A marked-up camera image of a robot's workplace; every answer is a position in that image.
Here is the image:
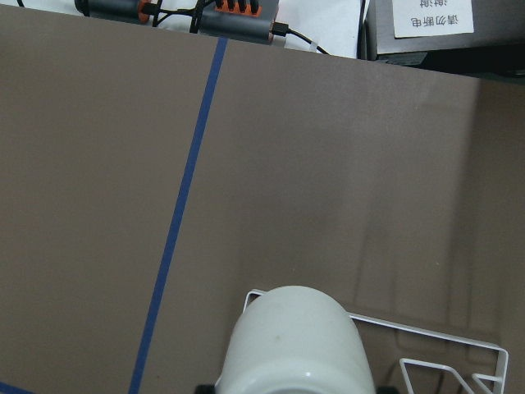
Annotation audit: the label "black box with label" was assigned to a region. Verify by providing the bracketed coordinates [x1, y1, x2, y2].
[357, 1, 524, 78]

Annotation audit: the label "grey orange usb hub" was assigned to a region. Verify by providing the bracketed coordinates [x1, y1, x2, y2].
[75, 1, 290, 44]

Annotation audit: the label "white wire cup rack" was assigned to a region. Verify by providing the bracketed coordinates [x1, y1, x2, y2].
[243, 289, 509, 394]

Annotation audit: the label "black power strip cables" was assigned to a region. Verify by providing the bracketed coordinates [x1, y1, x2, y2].
[270, 0, 370, 58]

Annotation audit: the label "pale green plastic cup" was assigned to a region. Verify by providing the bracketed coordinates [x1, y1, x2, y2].
[215, 286, 376, 393]

